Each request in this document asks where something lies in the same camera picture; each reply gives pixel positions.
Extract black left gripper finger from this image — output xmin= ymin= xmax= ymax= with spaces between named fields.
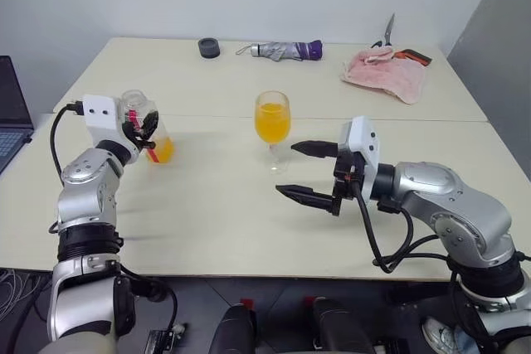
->
xmin=143 ymin=109 xmax=161 ymax=138

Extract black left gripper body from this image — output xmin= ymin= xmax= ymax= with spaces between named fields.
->
xmin=122 ymin=115 xmax=157 ymax=149

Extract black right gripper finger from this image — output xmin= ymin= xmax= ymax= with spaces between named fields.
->
xmin=290 ymin=140 xmax=340 ymax=160
xmin=275 ymin=183 xmax=334 ymax=213

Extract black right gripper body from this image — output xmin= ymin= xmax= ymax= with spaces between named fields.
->
xmin=331 ymin=150 xmax=366 ymax=216

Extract clear bottle with orange drink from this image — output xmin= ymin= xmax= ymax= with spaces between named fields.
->
xmin=120 ymin=89 xmax=176 ymax=166

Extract clear wine glass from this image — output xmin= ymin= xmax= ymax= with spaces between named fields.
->
xmin=254 ymin=90 xmax=293 ymax=174

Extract black round tape roll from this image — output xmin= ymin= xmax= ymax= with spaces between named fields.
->
xmin=197 ymin=36 xmax=221 ymax=60

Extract pink towel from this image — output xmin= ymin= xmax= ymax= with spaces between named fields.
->
xmin=339 ymin=47 xmax=428 ymax=105

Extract folded silver purple umbrella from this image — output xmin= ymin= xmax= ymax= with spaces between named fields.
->
xmin=235 ymin=40 xmax=324 ymax=61

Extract dark laptop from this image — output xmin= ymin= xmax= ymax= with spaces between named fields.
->
xmin=0 ymin=55 xmax=35 ymax=175

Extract orange black utility knife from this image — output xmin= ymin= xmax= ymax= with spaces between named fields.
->
xmin=392 ymin=48 xmax=433 ymax=66

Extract dark rounded shape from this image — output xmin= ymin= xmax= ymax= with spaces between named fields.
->
xmin=209 ymin=303 xmax=258 ymax=354
xmin=310 ymin=296 xmax=374 ymax=354

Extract white sneaker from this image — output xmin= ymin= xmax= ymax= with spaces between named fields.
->
xmin=421 ymin=315 xmax=470 ymax=354

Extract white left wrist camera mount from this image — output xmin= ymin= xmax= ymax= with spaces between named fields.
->
xmin=82 ymin=95 xmax=140 ymax=164

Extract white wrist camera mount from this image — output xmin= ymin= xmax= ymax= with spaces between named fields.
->
xmin=338 ymin=115 xmax=382 ymax=200
xmin=82 ymin=95 xmax=140 ymax=164

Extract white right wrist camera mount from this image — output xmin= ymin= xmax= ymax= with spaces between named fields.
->
xmin=338 ymin=115 xmax=382 ymax=200

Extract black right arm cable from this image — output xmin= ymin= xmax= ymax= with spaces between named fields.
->
xmin=350 ymin=165 xmax=464 ymax=330

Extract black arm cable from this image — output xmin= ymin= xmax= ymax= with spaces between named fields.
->
xmin=49 ymin=100 xmax=179 ymax=334
xmin=350 ymin=165 xmax=464 ymax=330

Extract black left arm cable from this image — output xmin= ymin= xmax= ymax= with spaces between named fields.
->
xmin=49 ymin=100 xmax=179 ymax=334

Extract black handled scissors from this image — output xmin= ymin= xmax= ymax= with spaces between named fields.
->
xmin=370 ymin=12 xmax=396 ymax=49

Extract white cable bundle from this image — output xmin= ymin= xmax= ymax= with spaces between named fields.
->
xmin=0 ymin=269 xmax=42 ymax=318

